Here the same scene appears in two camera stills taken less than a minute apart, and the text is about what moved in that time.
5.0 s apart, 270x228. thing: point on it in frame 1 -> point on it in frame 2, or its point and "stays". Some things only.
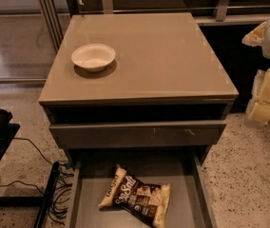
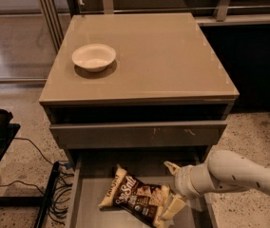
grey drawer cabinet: (155, 111) stays
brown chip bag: (146, 201) stays
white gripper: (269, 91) -> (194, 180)
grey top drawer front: (141, 134) stays
